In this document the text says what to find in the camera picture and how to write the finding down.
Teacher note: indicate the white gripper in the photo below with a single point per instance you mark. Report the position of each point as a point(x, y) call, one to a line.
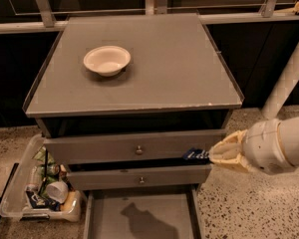
point(263, 145)

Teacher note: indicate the blue rxbar blueberry wrapper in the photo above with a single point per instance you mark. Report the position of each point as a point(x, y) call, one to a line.
point(196, 154)

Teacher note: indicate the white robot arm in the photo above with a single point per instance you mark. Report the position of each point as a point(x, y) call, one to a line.
point(289, 134)

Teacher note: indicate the grey middle drawer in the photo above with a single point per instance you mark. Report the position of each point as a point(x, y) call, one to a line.
point(129, 178)

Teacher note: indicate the grey top drawer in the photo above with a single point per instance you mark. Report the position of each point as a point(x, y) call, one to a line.
point(122, 147)

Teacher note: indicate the grey open bottom drawer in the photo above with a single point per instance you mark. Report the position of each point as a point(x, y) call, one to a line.
point(164, 212)

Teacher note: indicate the grey drawer cabinet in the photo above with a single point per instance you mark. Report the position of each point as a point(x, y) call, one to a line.
point(175, 81)

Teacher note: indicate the round metal top knob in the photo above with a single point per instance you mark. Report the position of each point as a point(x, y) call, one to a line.
point(139, 150)

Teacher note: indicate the white paper bowl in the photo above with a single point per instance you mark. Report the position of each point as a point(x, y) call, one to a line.
point(107, 61)

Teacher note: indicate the yellow sponge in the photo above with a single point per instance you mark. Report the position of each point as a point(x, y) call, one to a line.
point(67, 206)

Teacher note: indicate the white paper cup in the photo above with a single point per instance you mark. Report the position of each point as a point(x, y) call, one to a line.
point(58, 191)

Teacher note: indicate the drink can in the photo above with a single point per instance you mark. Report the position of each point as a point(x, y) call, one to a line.
point(50, 170)

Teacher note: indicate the green chip bag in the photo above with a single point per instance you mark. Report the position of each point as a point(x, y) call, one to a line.
point(43, 155)

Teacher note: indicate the clear plastic storage bin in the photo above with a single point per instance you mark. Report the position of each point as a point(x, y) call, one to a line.
point(14, 203)

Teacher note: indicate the blue snack packet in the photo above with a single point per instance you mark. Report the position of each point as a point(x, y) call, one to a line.
point(38, 202)

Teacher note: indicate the white diagonal post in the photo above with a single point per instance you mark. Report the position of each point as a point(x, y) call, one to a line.
point(283, 87)

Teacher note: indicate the metal railing frame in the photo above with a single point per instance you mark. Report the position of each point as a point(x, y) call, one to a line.
point(26, 16)

